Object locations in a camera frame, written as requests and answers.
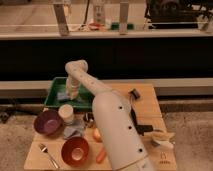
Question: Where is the blue grey sponge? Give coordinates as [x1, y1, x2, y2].
[57, 92, 69, 101]

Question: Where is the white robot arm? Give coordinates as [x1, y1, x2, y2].
[65, 60, 156, 171]

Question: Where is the green plastic tray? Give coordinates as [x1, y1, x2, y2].
[44, 77, 94, 111]

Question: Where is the white plastic cup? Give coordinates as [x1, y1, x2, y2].
[58, 104, 74, 124]

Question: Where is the small metal cup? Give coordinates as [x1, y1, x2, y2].
[83, 113, 95, 128]

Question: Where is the grey blue cloth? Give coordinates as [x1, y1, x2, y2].
[63, 120, 85, 139]

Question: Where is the purple plastic bowl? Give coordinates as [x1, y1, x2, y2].
[34, 110, 63, 135]

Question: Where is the yellow apple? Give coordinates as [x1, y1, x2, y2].
[93, 128, 102, 142]

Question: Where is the wooden board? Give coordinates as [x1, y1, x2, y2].
[24, 83, 177, 171]

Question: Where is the black dish brush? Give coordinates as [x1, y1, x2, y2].
[129, 89, 140, 125]

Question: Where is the red object on shelf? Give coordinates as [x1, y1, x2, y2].
[88, 23, 103, 30]

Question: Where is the red orange bowl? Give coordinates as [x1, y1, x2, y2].
[61, 137, 89, 167]

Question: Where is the silver metal fork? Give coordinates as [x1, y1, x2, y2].
[38, 144, 60, 170]

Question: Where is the green object on shelf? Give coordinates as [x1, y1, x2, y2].
[110, 22, 134, 30]

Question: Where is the orange carrot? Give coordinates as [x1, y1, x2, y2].
[96, 148, 106, 164]

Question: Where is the clear bottle on shelf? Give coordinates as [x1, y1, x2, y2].
[93, 0, 105, 25]

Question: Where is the black rectangular block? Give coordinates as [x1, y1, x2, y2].
[136, 125, 153, 135]

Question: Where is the dark machine on shelf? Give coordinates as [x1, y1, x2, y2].
[144, 0, 213, 29]

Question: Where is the left grey metal post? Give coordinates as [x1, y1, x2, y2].
[53, 0, 69, 36]

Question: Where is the grey metal post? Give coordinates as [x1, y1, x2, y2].
[119, 1, 129, 35]
[53, 0, 69, 36]

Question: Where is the right grey metal post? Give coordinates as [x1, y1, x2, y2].
[119, 1, 129, 35]

